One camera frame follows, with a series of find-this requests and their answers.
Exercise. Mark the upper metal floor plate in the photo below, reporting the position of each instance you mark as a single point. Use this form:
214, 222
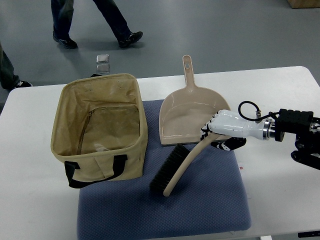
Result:
102, 58

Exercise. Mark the lower metal floor plate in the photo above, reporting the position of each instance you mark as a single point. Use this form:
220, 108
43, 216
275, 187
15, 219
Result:
102, 68

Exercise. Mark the seated person leg and shoe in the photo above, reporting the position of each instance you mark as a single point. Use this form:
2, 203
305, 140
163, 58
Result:
8, 79

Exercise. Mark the cardboard box corner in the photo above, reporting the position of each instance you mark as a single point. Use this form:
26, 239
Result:
304, 4

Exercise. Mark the metal floor plate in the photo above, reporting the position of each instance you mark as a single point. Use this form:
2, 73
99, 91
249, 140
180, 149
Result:
102, 58
102, 68

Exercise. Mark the yellow fabric bag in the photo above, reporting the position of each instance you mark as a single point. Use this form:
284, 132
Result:
100, 130

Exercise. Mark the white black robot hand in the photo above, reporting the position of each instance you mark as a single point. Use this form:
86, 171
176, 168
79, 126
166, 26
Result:
229, 123

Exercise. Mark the pink hand broom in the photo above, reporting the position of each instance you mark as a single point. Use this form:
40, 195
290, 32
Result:
176, 164

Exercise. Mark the walking person legs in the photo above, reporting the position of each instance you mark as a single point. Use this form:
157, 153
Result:
62, 15

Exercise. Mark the blue quilted mat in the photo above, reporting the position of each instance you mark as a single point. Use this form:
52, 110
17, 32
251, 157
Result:
209, 198

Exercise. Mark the pink dustpan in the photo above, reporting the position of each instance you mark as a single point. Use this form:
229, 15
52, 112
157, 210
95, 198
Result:
185, 111

